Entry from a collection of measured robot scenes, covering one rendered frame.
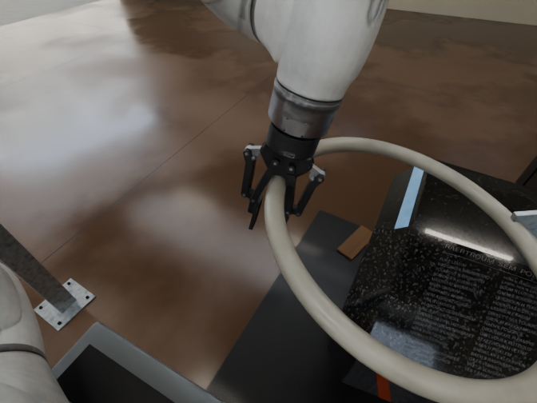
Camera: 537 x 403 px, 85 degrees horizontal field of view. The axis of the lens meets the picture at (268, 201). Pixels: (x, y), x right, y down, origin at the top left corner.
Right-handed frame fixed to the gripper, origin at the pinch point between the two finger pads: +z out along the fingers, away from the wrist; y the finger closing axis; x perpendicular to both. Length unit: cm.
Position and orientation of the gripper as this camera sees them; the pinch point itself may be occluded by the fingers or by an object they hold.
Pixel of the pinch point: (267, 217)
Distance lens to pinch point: 55.5
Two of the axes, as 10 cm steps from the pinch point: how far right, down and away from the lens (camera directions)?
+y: 9.4, 3.4, -0.4
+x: 2.6, -6.5, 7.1
